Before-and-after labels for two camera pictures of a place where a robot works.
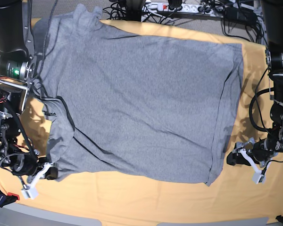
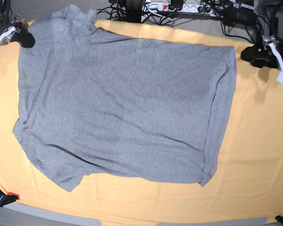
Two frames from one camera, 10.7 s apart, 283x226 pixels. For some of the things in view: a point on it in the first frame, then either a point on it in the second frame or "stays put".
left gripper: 35,171 to 22,35
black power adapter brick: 240,15 stays put
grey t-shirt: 123,103 stays put
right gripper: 259,152 to 257,51
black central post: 133,10 stays put
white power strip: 187,8 stays put
